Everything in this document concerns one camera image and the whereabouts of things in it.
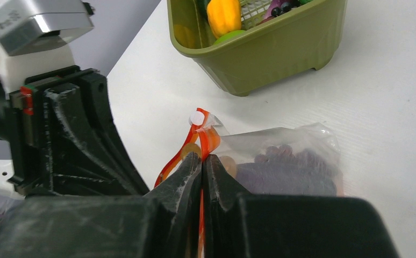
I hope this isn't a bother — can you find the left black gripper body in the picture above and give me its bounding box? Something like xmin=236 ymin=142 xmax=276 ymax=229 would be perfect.
xmin=0 ymin=66 xmax=70 ymax=197

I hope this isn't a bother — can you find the purple toy eggplant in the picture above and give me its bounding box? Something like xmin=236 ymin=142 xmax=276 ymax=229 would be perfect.
xmin=235 ymin=162 xmax=337 ymax=196

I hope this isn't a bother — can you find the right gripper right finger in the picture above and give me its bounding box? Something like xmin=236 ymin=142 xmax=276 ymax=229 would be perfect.
xmin=202 ymin=155 xmax=399 ymax=257

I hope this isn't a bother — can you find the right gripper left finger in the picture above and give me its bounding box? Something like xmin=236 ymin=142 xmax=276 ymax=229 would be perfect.
xmin=0 ymin=153 xmax=202 ymax=257

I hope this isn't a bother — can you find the dark blue grape cluster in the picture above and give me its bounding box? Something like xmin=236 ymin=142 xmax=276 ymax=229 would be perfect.
xmin=270 ymin=1 xmax=300 ymax=17

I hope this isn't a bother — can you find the dark red grape bunch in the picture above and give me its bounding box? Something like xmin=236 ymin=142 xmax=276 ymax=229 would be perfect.
xmin=254 ymin=145 xmax=329 ymax=170

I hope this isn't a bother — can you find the yellow toy pepper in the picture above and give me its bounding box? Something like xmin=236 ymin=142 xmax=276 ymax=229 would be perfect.
xmin=206 ymin=0 xmax=242 ymax=39

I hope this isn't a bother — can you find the clear zip bag orange zipper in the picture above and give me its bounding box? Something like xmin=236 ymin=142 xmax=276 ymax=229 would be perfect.
xmin=147 ymin=109 xmax=348 ymax=257

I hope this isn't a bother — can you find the olive green plastic bin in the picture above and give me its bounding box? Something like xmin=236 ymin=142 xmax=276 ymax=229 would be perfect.
xmin=167 ymin=1 xmax=347 ymax=96

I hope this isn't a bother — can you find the dark green toy cucumber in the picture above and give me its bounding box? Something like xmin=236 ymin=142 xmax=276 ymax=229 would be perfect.
xmin=196 ymin=0 xmax=210 ymax=18

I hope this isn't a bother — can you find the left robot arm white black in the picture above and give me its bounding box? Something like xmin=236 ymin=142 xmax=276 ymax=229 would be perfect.
xmin=0 ymin=66 xmax=149 ymax=199

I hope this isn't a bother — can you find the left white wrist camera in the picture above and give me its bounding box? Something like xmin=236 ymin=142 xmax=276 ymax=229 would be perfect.
xmin=0 ymin=0 xmax=95 ymax=94

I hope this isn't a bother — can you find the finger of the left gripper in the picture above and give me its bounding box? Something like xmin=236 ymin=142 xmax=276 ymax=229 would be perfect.
xmin=44 ymin=69 xmax=149 ymax=196

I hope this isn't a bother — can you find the small purple eggplant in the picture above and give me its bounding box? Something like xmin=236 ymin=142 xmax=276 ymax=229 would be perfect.
xmin=263 ymin=0 xmax=294 ymax=19

